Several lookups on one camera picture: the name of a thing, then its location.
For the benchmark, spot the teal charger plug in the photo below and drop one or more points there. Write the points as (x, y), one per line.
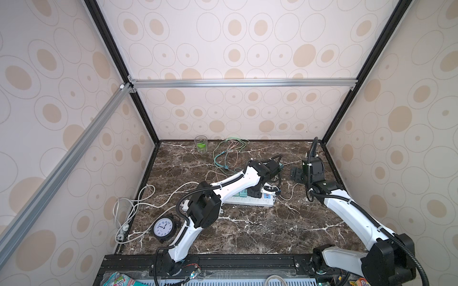
(243, 193)

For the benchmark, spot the green snack bag left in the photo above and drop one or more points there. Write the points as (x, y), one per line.
(118, 279)

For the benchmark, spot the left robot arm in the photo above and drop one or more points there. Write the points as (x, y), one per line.
(200, 208)

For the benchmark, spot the black alarm clock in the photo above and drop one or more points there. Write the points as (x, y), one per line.
(165, 228)

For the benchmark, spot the glass cup with green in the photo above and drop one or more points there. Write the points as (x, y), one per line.
(201, 143)

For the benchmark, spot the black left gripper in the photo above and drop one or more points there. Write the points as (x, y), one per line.
(254, 194)

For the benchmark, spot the multicolour white power strip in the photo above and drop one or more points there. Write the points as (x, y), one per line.
(267, 200)

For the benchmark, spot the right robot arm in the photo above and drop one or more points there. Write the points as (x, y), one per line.
(390, 257)

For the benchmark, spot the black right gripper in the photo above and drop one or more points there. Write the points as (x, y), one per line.
(299, 174)

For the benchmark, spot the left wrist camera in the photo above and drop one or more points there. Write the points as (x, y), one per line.
(270, 189)

